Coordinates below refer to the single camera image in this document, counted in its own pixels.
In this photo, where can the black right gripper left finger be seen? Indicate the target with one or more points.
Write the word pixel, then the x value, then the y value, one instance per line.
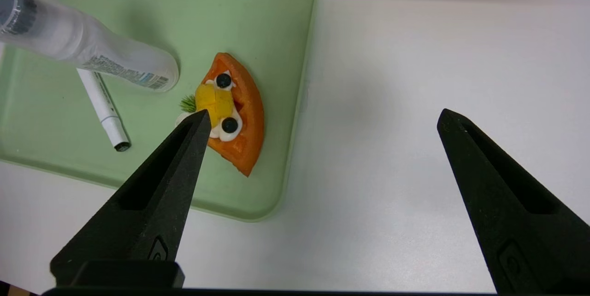
pixel 147 213

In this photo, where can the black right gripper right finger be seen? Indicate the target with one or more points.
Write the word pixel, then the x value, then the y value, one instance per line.
pixel 521 222

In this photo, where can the white marker pen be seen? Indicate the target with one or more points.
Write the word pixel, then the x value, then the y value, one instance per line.
pixel 103 111

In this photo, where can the toy waffle with fruit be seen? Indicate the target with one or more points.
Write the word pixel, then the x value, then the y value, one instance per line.
pixel 249 125

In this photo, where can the white translucent plastic bottle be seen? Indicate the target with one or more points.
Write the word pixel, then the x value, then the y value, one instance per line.
pixel 83 42

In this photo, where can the green plastic tray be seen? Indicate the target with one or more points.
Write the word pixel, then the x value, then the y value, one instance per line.
pixel 230 10

